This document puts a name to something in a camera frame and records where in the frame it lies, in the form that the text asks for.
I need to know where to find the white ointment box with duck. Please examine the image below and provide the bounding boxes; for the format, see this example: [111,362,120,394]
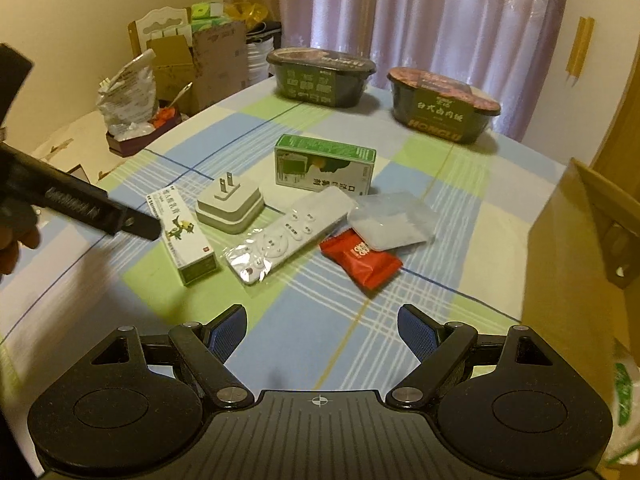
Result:
[145,185,218,286]

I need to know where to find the white remote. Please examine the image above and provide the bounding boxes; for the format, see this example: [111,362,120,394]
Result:
[224,186,356,285]

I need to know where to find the person's left hand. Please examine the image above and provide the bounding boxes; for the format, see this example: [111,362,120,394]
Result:
[0,226,41,276]

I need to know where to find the red snack packet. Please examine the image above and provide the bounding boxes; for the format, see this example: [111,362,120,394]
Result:
[319,229,402,292]

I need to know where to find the crumpled silver foil bag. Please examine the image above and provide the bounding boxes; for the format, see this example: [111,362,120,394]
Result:
[96,49,157,136]

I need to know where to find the clear plastic box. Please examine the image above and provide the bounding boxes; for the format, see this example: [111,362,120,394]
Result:
[347,192,438,252]

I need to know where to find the white power adapter plug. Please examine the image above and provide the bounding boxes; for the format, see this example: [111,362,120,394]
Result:
[195,171,265,234]

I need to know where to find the brown cardboard box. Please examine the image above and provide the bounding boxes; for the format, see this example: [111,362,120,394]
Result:
[522,159,639,402]

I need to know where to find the dark red tray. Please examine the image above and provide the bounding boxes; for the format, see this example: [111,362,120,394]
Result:
[105,107,182,157]

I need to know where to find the checked blue green tablecloth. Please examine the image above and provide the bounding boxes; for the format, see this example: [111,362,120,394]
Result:
[1,81,562,417]

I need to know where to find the brown cardboard carton stack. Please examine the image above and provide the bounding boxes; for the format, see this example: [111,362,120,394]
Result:
[148,22,250,116]

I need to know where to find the white carved board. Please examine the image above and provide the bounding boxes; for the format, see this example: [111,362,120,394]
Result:
[128,6,192,56]

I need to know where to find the green white medicine box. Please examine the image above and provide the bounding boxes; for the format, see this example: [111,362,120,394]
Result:
[273,134,378,196]

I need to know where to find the green white foil packets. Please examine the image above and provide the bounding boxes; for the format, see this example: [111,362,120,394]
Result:
[603,340,639,466]

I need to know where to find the green tissue boxes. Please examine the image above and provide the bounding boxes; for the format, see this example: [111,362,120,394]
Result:
[191,2,227,32]

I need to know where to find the dark round Honglu food bowl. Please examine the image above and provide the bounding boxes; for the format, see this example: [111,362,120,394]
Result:
[387,67,501,144]

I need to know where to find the wooden door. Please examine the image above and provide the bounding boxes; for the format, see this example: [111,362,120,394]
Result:
[591,52,640,198]

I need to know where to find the white bucket with black bag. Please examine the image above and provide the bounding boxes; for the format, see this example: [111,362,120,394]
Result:
[246,21,282,86]

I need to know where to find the yellow plastic bag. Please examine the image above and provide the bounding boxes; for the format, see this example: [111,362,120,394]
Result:
[224,1,269,29]

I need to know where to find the dark green rectangular food bowl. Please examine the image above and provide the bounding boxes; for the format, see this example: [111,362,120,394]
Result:
[267,47,376,108]

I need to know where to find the lilac sheer curtain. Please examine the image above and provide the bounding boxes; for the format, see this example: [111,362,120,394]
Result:
[227,0,566,141]

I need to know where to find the wooden wall hook strip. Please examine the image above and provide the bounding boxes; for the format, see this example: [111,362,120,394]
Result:
[565,16,596,80]

